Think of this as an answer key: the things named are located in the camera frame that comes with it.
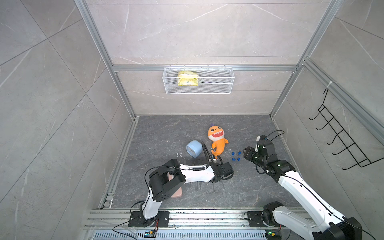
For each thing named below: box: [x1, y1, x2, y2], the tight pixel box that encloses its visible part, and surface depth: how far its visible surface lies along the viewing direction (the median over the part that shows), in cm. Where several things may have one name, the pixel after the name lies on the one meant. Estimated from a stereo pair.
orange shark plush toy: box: [207, 125, 229, 160], surface depth 100 cm
